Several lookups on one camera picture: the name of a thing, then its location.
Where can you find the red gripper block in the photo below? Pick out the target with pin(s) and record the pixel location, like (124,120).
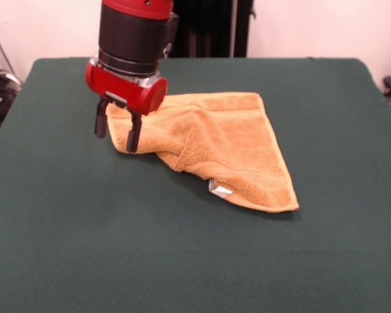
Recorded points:
(124,89)

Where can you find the tan terry towel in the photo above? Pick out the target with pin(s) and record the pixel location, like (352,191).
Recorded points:
(221,140)

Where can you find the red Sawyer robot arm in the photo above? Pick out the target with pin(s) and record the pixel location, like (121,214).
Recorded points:
(133,36)

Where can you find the dark green table cloth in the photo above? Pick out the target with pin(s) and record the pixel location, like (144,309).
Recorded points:
(84,228)

